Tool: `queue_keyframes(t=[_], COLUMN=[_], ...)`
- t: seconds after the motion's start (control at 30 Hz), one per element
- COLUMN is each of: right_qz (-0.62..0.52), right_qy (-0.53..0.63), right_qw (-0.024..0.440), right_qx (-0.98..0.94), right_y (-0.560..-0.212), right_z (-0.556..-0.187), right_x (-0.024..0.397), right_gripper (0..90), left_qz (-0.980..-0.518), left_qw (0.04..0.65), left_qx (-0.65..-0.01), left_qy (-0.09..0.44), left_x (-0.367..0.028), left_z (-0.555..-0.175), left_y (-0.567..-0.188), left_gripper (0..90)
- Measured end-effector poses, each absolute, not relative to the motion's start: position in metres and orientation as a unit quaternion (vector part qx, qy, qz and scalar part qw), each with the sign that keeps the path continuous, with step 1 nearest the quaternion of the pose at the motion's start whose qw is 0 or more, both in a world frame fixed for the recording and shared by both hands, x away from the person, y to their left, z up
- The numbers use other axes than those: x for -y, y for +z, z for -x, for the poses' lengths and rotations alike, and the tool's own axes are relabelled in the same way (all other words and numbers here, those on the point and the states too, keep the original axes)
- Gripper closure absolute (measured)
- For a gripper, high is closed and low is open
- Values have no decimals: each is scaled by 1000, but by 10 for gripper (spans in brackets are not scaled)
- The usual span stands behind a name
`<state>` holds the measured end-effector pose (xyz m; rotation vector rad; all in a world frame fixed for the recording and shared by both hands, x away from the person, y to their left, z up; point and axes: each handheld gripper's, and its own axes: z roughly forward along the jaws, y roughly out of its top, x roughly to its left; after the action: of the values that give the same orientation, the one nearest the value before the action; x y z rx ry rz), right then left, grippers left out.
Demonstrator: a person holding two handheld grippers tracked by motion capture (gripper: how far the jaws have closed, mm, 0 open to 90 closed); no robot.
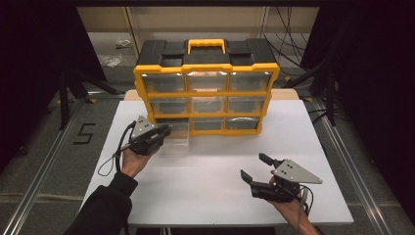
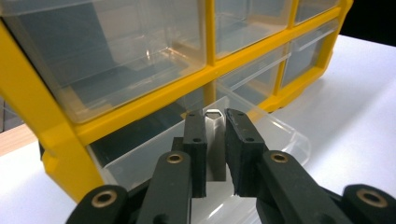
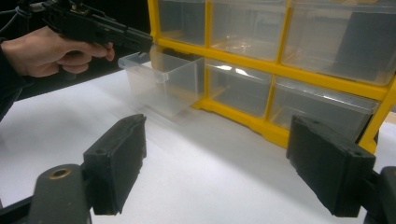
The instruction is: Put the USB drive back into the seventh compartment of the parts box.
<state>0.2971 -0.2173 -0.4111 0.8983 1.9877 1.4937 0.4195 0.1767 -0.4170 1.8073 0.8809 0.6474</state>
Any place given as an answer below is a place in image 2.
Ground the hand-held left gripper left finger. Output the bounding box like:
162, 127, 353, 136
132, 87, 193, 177
172, 108, 208, 199

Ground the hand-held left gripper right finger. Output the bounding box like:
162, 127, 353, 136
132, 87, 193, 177
224, 107, 273, 198

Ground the silver hexagonal metal tube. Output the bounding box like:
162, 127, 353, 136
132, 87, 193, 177
203, 108, 228, 183

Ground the clear plastic drawer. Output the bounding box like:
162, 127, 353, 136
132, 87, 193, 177
87, 95, 313, 224
0, 0, 208, 124
293, 0, 341, 25
214, 0, 294, 59
215, 46, 292, 107
280, 19, 339, 89

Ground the yellow plastic drawer cabinet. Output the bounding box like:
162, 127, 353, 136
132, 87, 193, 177
0, 0, 355, 203

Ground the light wooden board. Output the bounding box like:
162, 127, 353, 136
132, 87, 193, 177
0, 123, 39, 158

